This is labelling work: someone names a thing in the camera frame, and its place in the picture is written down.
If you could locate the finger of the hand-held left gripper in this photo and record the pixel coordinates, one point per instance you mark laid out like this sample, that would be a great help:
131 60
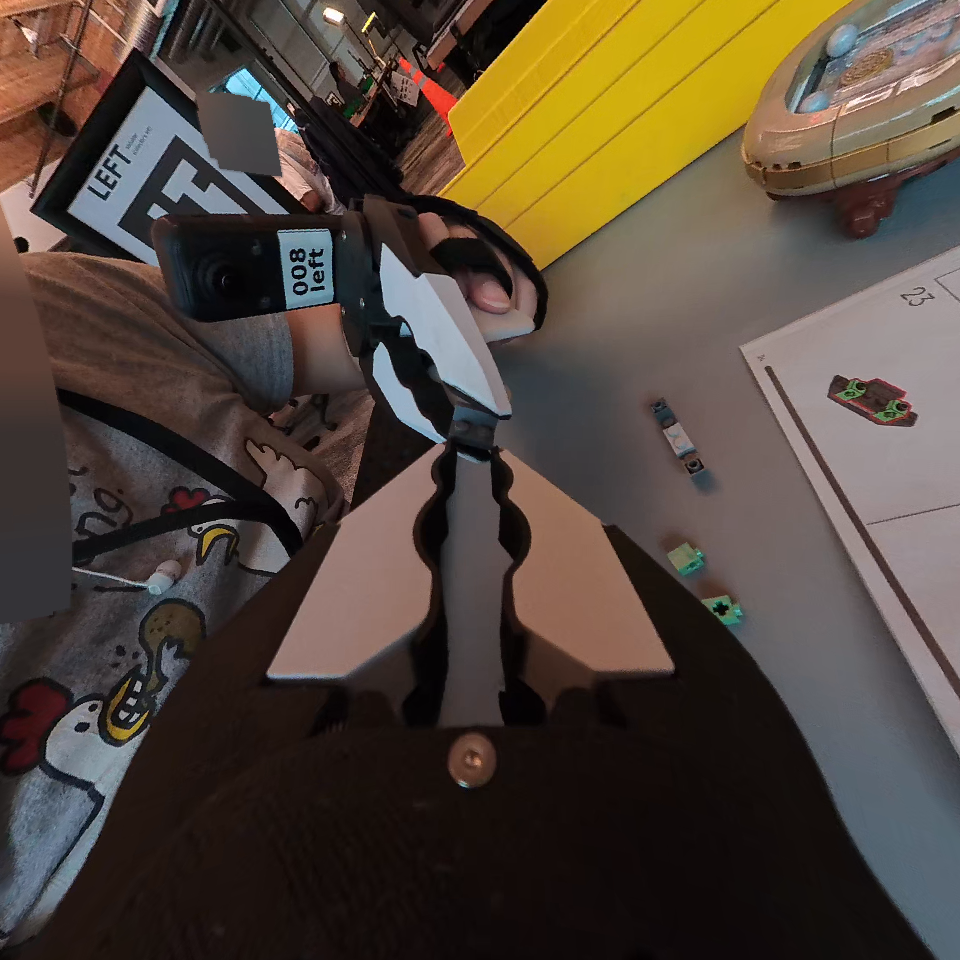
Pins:
409 401
442 330

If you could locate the person's left hand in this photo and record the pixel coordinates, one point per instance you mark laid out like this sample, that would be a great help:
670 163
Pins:
491 294

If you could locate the tan toy brick ship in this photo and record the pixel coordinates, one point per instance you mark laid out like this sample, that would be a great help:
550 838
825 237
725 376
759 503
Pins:
825 150

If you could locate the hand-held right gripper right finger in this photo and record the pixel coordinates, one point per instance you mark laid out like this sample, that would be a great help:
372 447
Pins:
585 600

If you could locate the printed grey shirt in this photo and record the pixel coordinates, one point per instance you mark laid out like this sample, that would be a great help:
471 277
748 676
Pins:
112 660

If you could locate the white instruction booklet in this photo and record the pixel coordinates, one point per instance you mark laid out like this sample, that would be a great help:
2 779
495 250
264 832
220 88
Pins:
900 465

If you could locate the grey toy brick assembly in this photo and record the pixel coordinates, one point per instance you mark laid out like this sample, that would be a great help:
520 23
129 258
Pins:
679 439

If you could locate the white earphone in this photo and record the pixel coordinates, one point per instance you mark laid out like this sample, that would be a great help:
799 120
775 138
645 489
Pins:
165 576

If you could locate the person's left forearm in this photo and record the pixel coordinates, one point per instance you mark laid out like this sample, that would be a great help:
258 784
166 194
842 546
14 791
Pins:
322 352

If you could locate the yellow plastic bin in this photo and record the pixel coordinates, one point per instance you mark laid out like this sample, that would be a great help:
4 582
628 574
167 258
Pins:
600 112

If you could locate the small green toy brick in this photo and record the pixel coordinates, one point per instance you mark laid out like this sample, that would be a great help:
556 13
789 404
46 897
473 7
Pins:
686 559
721 609

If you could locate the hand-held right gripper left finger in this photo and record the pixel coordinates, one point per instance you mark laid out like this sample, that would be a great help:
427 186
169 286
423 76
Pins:
367 600

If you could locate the small dark toy brick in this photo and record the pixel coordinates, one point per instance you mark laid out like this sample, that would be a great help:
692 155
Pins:
474 431

